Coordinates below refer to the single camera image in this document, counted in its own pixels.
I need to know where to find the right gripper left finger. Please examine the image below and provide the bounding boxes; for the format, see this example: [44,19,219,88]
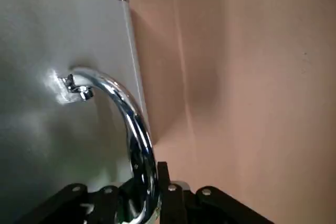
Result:
[15,183,121,224]

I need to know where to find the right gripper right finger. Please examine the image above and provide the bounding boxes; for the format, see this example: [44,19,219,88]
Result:
[156,161,274,224]

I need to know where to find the silver aluminium medical kit case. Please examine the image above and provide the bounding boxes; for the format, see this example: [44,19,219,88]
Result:
[0,0,162,224]

